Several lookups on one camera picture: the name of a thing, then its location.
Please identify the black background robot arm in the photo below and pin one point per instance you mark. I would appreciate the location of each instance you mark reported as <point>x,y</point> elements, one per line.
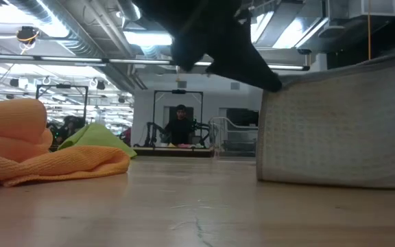
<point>151,133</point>
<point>202,132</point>

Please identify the dark background robot station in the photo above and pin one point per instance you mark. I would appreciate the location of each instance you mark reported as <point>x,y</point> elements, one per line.
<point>69,125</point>

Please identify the person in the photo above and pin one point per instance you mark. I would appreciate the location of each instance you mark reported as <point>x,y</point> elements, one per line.
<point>180,130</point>

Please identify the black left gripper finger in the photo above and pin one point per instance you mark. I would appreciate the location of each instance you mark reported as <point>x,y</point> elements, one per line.
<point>249,72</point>

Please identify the orange microfiber towel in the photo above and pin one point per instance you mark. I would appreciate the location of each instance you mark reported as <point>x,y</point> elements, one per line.
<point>46,164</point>

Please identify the grey microfiber towel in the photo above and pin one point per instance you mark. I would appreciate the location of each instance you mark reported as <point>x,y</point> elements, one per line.
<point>338,130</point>

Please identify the long ceiling light bar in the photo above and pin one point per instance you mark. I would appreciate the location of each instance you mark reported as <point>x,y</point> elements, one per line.
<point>70,59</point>

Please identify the black background gantry frame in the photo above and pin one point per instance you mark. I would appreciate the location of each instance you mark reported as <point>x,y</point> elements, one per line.
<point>62,86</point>
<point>178,91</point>

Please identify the lime green microfiber towel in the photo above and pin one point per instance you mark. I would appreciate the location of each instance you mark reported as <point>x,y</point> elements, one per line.
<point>94,137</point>

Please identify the background work table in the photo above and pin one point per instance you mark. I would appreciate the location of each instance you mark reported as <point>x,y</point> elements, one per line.
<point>170,152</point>

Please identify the clear plastic bin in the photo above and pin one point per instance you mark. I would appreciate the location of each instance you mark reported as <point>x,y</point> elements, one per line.
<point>222,137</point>

